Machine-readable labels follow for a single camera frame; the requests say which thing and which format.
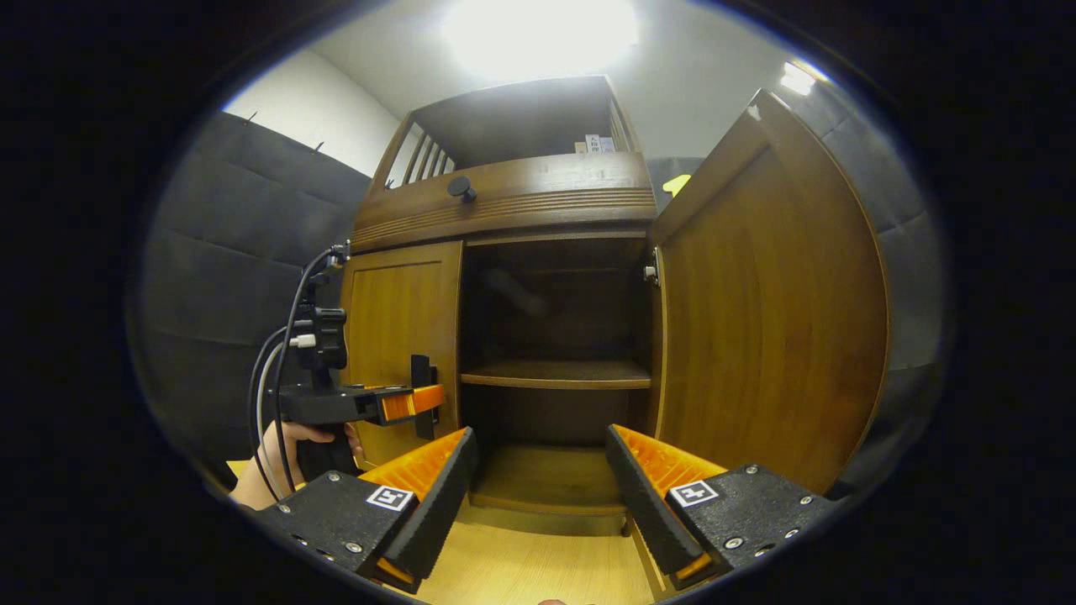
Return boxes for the large bright ceiling light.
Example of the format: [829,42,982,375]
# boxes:
[441,0,640,81]

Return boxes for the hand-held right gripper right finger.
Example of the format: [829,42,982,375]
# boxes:
[605,423,846,593]

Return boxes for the small ceiling light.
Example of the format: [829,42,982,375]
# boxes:
[780,61,818,96]

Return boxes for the black door handle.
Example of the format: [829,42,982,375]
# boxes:
[410,355,440,441]

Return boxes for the black cable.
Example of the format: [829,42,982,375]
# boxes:
[272,248,339,495]

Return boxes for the brown wooden double-door shoe cabinet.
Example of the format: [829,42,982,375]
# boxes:
[340,76,661,539]

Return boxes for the brown wooden cabinet door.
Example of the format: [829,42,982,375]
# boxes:
[340,241,465,470]
[649,90,890,497]

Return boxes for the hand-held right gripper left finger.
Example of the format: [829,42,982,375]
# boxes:
[252,426,478,593]

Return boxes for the white cable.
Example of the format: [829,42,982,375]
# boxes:
[255,334,317,498]

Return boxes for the wooden inner shelf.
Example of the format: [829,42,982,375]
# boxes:
[461,360,652,390]

